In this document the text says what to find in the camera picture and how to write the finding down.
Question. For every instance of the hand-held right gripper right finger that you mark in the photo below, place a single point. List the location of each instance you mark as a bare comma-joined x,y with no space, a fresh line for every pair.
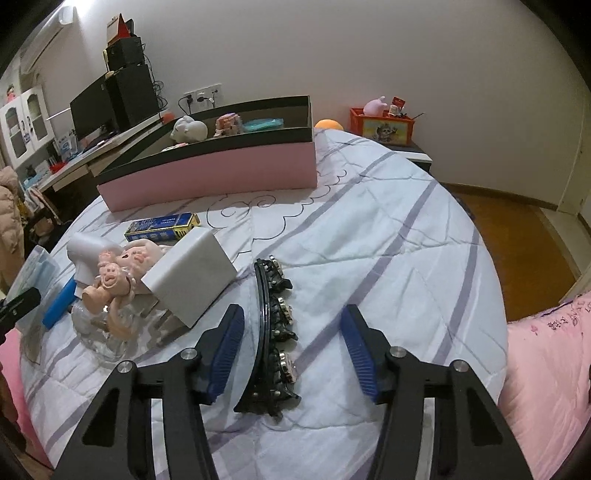
362,355

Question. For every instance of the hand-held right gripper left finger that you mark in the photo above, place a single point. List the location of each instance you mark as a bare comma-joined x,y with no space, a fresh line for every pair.
224,355

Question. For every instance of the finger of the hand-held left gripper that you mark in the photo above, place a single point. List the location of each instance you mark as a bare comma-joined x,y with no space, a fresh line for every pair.
18,307

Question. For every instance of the blue plastic stick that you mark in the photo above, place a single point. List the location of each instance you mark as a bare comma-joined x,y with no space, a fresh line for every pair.
57,304

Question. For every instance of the black hair clip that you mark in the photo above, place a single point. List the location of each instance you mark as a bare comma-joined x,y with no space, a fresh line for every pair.
277,323

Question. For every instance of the white handheld device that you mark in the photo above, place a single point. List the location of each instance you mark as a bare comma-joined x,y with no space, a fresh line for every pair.
87,251

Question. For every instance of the pink piglet doll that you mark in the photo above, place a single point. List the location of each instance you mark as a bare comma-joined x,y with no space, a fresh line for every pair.
129,263

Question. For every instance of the blue and gold carton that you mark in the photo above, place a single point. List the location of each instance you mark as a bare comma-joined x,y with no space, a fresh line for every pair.
159,228

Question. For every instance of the pink black storage box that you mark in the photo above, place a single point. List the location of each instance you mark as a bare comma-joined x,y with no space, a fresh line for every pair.
207,175

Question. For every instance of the tall pink block toy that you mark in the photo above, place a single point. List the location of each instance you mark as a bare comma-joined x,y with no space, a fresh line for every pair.
228,124

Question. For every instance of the teal round case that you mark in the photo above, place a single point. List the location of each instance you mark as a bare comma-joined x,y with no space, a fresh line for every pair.
263,125

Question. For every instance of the pink blanket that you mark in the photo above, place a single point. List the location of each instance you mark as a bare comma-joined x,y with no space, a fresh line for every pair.
18,392

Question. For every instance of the pink puffer jacket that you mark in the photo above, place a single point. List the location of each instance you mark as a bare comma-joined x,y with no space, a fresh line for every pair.
9,221

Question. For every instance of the black chair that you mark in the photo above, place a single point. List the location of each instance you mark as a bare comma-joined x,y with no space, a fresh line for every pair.
46,217

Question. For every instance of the white striped quilt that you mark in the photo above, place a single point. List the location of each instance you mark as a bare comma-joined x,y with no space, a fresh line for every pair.
392,254

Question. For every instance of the white desk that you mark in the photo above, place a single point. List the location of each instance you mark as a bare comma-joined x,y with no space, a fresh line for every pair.
74,173

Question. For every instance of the blue white pack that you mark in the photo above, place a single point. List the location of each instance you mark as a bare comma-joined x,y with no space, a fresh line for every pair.
65,146

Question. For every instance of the white glass-door cabinet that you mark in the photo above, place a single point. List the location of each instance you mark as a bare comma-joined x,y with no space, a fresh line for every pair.
23,124

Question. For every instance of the pink embroidered quilt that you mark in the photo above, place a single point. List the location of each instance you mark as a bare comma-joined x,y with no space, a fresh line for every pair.
549,369

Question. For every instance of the black side table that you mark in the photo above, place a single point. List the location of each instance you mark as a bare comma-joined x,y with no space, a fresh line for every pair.
415,157

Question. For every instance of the black monitor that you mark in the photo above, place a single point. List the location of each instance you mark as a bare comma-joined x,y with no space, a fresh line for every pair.
92,110

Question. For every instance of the small pink doll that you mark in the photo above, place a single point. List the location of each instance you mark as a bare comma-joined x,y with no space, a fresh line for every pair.
11,94

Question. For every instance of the red storage box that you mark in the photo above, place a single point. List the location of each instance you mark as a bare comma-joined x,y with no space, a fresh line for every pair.
383,131

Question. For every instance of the orange round lamp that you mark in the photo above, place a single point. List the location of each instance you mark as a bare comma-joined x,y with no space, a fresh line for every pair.
328,124

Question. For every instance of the black speakers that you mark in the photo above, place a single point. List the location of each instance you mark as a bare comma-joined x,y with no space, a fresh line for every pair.
131,97

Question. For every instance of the pink plush toy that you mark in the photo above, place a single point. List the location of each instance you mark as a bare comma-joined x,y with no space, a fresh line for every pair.
375,106

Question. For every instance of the white air conditioner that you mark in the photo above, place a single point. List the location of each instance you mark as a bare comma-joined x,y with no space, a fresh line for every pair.
46,41

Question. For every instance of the black speaker box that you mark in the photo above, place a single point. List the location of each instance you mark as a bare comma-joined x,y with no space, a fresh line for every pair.
124,53

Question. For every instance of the white wardrobe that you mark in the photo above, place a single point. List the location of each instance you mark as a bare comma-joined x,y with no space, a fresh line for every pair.
575,161

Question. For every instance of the red desk calendar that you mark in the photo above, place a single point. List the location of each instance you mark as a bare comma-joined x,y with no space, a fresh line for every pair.
120,27

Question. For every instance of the white wall power outlet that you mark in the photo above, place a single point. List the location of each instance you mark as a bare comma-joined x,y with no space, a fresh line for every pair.
203,94

